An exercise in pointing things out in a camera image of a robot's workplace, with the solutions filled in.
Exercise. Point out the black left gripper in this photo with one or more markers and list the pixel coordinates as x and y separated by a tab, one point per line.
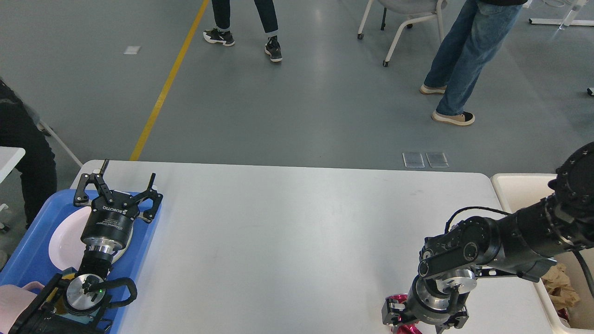
109	225

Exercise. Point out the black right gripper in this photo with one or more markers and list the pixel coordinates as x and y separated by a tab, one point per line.
427	304

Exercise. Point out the red foil wrapper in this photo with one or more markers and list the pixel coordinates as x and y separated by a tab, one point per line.
404	329

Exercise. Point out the pink plate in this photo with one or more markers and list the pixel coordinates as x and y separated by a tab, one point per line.
66	250

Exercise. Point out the brown paper ball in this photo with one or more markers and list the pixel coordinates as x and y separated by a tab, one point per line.
559	289

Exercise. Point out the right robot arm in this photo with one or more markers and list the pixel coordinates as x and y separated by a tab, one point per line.
521	244

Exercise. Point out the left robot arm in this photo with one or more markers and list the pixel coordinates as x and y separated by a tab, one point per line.
75	269

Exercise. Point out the white rolling stand left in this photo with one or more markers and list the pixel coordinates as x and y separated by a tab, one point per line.
45	128

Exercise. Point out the white side table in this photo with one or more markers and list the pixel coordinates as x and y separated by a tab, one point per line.
9	157

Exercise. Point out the red wrapper in bin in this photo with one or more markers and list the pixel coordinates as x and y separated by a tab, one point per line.
563	317

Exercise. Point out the pink mug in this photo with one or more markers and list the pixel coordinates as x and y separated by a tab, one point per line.
13	301

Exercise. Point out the beige plastic bin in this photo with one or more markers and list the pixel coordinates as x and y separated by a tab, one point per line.
520	190

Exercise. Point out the person in blue jeans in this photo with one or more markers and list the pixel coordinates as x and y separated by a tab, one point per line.
473	40

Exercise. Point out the white office chair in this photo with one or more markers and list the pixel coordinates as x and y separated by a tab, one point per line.
416	11

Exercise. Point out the white stand base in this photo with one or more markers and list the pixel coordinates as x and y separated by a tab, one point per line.
569	18

